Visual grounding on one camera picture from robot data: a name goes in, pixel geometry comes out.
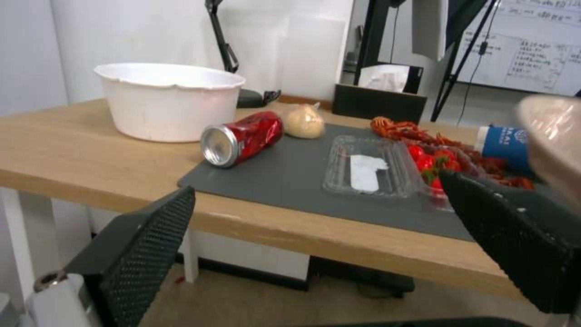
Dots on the crushed red soda can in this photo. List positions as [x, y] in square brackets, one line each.
[243, 139]

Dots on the red crayfish pile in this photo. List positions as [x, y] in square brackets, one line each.
[454, 146]

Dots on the dark grey table mat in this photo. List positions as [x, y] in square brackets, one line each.
[290, 170]

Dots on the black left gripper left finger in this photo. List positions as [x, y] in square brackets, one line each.
[131, 259]

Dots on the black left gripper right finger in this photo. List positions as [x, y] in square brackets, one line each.
[513, 231]

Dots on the bread roll in plastic wrap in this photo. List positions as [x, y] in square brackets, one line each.
[304, 122]

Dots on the black tissue box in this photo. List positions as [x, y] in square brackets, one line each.
[379, 95]

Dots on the black desk lamp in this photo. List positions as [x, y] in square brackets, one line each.
[231, 58]

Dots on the red cherry tomatoes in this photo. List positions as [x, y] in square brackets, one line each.
[433, 163]

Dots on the wooden table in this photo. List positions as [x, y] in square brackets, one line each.
[181, 190]

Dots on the blue and white paper cup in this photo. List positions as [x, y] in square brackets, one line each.
[504, 144]

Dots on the white foam bowl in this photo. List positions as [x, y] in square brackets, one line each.
[169, 102]

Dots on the white hanging cloth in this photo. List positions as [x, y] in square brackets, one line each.
[429, 27]

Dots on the clear plastic takeout box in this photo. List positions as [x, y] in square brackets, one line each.
[376, 170]

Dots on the black tripod stand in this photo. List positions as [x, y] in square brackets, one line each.
[454, 61]

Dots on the whiteboard with writing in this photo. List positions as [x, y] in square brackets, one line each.
[522, 44]

